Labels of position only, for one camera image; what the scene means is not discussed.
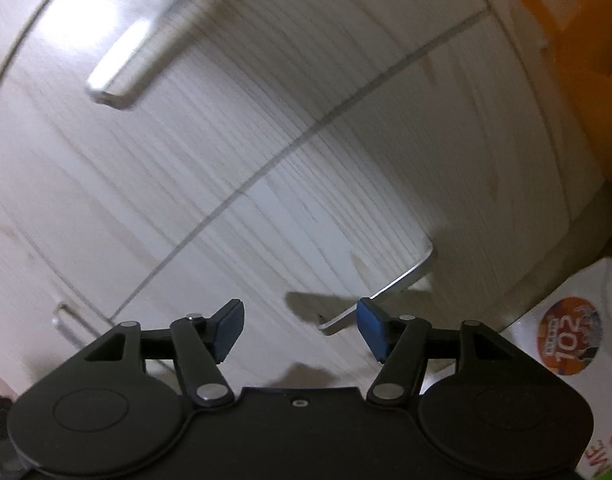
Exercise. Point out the wooden drawer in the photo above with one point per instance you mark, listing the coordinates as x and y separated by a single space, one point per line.
221 90
448 159

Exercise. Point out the orange tote bag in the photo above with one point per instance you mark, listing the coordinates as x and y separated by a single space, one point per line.
580 56

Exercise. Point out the white printed shopping bag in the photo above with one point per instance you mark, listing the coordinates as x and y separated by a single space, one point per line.
535 401

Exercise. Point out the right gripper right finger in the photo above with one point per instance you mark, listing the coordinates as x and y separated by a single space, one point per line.
399 346

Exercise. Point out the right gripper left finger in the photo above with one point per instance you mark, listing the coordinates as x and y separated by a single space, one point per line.
201 344

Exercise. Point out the left door metal handle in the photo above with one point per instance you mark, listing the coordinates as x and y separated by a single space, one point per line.
72 326

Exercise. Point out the drawer metal handle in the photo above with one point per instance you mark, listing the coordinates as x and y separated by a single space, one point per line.
400 284
123 51

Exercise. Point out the left cabinet door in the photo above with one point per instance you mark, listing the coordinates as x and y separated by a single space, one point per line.
30 348

